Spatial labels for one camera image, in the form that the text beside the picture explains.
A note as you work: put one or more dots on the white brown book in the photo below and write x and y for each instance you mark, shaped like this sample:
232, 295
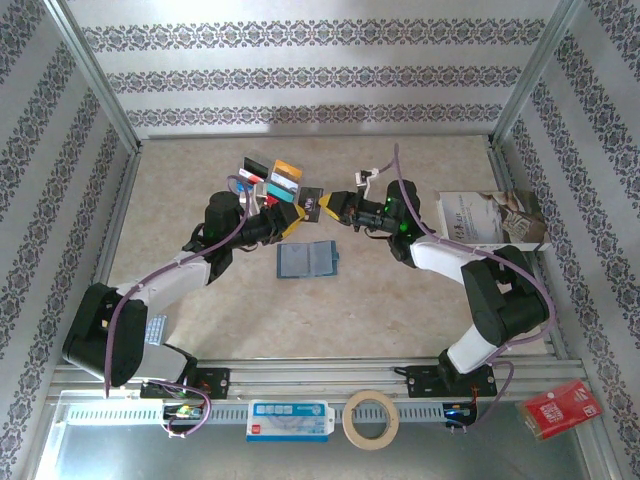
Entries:
500, 215

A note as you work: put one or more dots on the gold card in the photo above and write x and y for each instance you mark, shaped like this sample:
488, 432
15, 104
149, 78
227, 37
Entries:
287, 170

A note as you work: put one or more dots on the aluminium mounting rail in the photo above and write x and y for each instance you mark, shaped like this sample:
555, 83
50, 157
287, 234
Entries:
320, 377

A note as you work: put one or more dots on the beige masking tape roll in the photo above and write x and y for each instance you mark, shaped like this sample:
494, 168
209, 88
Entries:
346, 420

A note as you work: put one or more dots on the small lit circuit board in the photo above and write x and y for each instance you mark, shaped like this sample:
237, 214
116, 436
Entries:
457, 412
182, 411

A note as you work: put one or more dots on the clear acrylic card rack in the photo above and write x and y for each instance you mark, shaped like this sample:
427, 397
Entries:
267, 177

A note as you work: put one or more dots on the aluminium table edge strip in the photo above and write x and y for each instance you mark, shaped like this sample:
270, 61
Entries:
320, 136
121, 200
555, 347

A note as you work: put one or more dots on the blue card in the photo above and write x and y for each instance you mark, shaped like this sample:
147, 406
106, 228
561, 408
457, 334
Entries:
242, 186

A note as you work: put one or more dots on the grey metal shelf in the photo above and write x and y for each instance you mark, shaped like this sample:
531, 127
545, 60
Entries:
150, 457

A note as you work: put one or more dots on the blue card holder wallet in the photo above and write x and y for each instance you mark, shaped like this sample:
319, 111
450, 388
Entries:
300, 260

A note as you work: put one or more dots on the white and blue label box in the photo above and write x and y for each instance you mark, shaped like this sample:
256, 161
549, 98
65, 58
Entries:
290, 422

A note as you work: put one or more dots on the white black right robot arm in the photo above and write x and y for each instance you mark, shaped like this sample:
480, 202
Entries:
437, 260

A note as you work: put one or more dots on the red and white card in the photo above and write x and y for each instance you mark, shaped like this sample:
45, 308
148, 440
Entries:
250, 175

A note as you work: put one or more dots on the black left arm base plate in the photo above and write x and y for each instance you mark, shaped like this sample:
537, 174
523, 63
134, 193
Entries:
216, 382

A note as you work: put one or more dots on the aluminium frame post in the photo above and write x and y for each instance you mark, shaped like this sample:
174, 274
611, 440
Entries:
533, 75
95, 75

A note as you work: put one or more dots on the black VIP card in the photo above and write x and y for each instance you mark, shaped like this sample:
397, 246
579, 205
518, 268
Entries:
312, 202

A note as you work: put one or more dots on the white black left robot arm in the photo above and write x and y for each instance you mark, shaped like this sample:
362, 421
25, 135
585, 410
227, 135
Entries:
170, 280

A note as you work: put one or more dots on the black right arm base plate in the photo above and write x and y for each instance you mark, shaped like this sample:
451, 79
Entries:
420, 382

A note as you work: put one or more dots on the teal card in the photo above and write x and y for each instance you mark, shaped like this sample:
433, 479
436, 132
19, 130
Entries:
281, 191

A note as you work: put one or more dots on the red box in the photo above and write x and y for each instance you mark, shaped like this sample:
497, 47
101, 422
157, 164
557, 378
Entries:
555, 410

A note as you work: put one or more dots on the small silver grid block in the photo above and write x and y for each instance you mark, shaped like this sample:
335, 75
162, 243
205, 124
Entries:
156, 330

